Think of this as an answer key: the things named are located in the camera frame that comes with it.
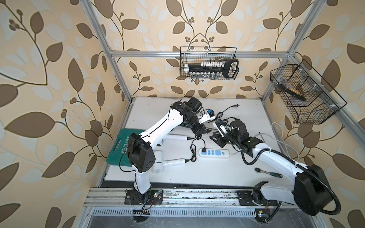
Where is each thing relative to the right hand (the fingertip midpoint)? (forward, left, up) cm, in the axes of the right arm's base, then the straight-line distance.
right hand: (212, 134), depth 84 cm
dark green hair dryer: (-4, +10, +14) cm, 18 cm away
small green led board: (-28, +32, -11) cm, 44 cm away
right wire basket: (+6, -50, +21) cm, 54 cm away
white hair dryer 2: (-13, +32, -9) cm, 35 cm away
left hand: (0, +7, +7) cm, 10 cm away
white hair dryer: (0, +4, +18) cm, 19 cm away
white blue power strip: (-6, 0, -12) cm, 13 cm away
